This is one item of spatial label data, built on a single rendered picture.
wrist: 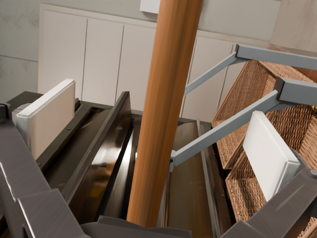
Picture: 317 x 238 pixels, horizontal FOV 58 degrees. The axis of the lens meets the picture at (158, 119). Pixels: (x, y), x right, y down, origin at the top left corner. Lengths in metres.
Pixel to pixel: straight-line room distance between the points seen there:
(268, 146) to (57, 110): 0.13
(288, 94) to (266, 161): 0.48
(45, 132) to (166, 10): 0.11
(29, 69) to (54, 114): 4.03
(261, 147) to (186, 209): 0.97
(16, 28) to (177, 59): 4.03
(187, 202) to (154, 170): 0.94
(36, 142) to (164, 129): 0.10
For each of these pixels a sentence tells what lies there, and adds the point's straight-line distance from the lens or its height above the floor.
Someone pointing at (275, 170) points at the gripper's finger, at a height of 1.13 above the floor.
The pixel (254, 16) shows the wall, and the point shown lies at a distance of 3.82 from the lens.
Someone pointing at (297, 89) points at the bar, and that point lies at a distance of 0.66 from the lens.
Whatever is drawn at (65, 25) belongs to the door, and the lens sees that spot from 3.89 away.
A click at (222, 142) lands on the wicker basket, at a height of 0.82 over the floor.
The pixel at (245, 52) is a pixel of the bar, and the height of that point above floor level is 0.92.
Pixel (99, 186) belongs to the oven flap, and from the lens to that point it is 1.16.
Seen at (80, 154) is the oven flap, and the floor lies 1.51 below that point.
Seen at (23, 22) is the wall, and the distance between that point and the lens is 4.16.
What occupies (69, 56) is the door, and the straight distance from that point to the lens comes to 3.91.
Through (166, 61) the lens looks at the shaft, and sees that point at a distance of 0.21.
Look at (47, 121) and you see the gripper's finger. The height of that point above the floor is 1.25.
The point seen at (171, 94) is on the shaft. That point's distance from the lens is 0.22.
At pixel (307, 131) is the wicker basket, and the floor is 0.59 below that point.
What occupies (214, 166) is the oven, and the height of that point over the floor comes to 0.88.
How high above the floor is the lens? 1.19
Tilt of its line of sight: level
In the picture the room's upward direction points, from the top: 80 degrees counter-clockwise
